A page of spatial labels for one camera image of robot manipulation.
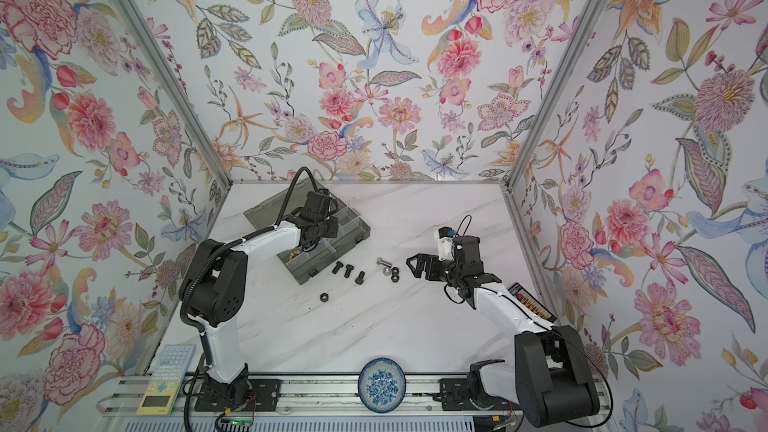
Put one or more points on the black remote with buttons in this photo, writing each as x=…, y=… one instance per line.
x=530, y=302

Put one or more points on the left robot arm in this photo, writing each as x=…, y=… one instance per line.
x=213, y=289

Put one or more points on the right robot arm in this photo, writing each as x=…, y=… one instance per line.
x=551, y=378

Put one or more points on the grey plastic organizer box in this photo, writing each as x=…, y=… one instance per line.
x=351, y=231

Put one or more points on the yellow green device on rail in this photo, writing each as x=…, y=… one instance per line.
x=166, y=380

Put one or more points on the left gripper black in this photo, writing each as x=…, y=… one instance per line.
x=333, y=230

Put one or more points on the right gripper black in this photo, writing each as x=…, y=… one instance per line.
x=424, y=259

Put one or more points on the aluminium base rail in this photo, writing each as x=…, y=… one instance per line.
x=292, y=395

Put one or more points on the blue white patterned plate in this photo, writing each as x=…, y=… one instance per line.
x=381, y=385

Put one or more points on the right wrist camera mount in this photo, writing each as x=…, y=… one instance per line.
x=444, y=237

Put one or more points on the silver hex bolt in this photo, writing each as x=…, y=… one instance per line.
x=385, y=264

